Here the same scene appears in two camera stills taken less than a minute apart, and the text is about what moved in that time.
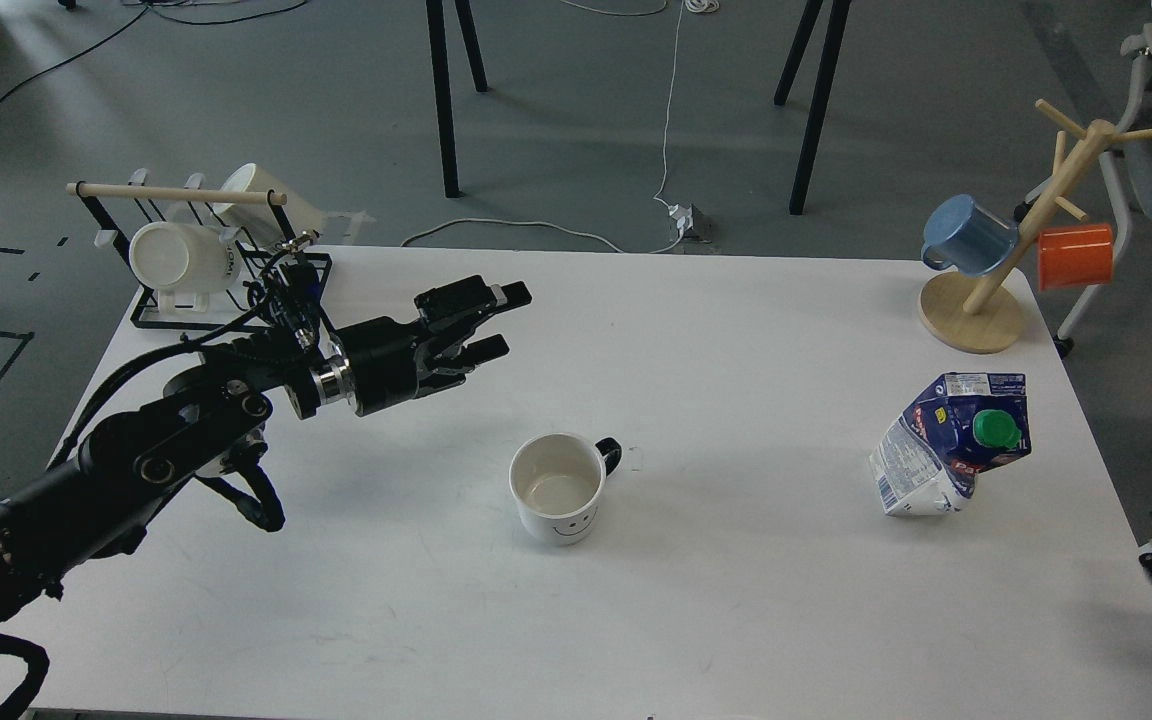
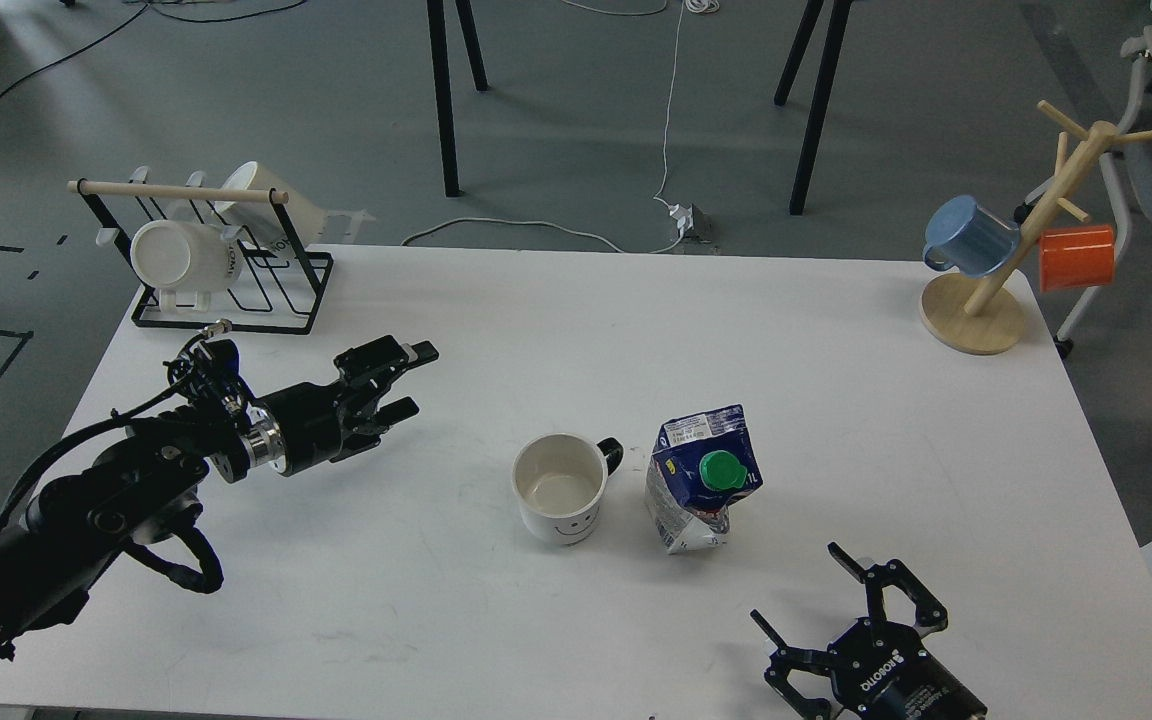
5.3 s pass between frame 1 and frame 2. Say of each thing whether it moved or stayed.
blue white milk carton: moved
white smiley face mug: stayed
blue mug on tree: stayed
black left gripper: moved
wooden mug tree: stayed
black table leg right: stayed
